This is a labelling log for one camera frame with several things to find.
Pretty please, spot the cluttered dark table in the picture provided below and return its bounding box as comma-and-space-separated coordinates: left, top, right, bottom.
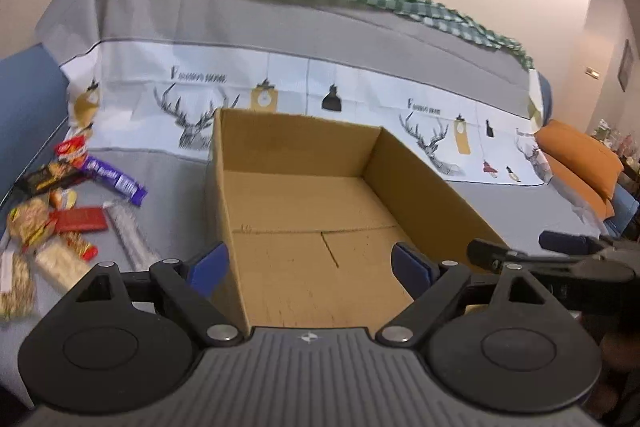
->
590, 119, 640, 172

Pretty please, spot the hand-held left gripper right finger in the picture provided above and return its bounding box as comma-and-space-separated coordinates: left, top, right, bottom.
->
375, 241, 551, 348

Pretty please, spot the small dark framed picture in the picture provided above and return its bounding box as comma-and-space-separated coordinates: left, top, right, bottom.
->
617, 39, 634, 92

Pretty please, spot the silver snack packet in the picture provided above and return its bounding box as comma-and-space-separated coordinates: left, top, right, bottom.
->
102, 199, 161, 273

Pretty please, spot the brown cardboard box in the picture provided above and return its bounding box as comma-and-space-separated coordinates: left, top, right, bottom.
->
204, 107, 511, 338

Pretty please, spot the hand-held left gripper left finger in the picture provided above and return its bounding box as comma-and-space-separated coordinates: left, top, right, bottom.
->
65, 241, 246, 348

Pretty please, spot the red snack packet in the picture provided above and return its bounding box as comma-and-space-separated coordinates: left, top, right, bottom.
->
54, 137, 90, 168
50, 206, 108, 234

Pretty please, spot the purple chocolate bar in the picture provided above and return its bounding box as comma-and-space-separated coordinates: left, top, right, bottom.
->
82, 155, 148, 206

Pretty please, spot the orange cushion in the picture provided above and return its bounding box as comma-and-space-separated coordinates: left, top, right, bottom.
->
545, 157, 616, 223
532, 119, 625, 200

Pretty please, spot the yellow cracker packet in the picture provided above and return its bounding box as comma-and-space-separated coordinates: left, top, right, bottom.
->
6, 197, 58, 248

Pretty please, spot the small orange snack packet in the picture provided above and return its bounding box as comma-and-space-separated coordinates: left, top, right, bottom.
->
49, 188, 78, 210

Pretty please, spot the red-ended peanut candy packet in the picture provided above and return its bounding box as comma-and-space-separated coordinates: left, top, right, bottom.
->
32, 232, 99, 295

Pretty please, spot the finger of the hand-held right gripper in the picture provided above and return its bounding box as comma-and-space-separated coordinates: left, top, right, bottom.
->
467, 238, 583, 278
539, 231, 606, 254

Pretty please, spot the gold nut snack packet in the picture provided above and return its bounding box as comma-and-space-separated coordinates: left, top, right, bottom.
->
0, 252, 38, 323

